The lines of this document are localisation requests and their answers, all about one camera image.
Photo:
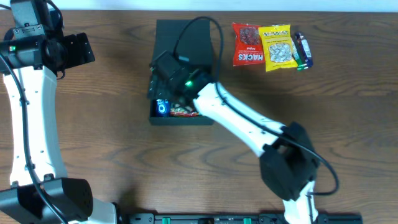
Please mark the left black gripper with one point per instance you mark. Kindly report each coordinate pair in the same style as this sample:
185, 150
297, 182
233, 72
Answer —
78, 48

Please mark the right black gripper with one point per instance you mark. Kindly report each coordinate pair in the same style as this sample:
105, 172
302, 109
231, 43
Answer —
157, 83

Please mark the black gift box with lid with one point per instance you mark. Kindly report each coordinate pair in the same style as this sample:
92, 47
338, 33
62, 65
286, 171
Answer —
196, 45

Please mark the blue Oreo cookie pack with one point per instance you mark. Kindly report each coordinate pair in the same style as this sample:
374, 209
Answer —
162, 108

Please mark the green Haribo gummy bag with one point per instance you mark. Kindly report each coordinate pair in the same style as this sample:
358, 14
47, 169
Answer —
183, 111

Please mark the red Hacks candy bag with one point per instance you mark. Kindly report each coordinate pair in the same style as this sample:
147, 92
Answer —
248, 45

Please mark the yellow Hacks candy bag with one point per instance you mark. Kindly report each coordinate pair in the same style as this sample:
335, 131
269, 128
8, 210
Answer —
277, 47

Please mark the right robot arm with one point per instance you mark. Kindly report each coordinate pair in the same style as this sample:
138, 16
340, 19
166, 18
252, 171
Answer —
286, 160

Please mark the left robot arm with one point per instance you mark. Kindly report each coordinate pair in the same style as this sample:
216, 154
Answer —
34, 56

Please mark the green white candy bar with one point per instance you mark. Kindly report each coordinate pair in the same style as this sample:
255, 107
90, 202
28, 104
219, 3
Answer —
296, 55

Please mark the dark blue chocolate bar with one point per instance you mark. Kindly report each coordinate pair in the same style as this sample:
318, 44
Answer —
304, 50

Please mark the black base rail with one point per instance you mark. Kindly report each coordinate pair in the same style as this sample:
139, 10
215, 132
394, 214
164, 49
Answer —
265, 218

